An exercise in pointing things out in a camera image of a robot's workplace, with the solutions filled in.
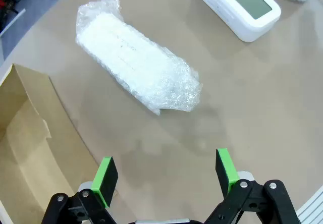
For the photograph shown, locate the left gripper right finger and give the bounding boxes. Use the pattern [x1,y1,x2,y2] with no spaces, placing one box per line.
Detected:
[203,148,301,224]

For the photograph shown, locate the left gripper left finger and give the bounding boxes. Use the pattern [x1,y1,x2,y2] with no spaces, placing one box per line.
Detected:
[41,156,134,224]

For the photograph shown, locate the white digital clock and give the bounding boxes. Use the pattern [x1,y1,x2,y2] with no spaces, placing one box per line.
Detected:
[194,0,282,43]

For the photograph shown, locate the brown cardboard box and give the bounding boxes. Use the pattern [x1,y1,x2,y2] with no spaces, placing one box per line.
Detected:
[0,63,100,224]

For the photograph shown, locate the white floor strip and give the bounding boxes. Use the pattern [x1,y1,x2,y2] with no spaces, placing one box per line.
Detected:
[0,8,26,37]

